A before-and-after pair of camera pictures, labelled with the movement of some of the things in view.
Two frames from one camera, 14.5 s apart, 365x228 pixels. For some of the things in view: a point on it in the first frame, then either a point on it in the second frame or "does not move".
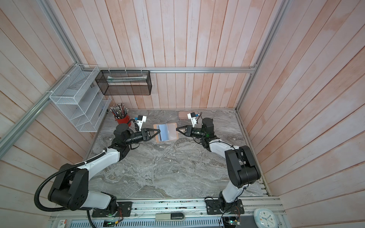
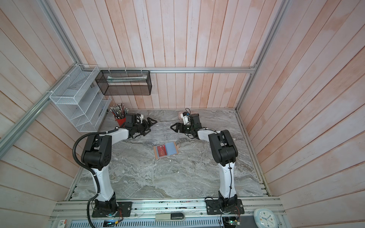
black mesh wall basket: x=124 y=82 does not move
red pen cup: x=125 y=120 does not move
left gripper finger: x=149 y=137 to x=145 y=133
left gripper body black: x=137 y=138 to x=141 y=127
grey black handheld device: x=169 y=216 does not move
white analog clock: x=264 y=218 does not move
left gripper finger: x=152 y=132 to x=149 y=123
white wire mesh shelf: x=77 y=96 does not move
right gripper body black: x=196 y=133 does not move
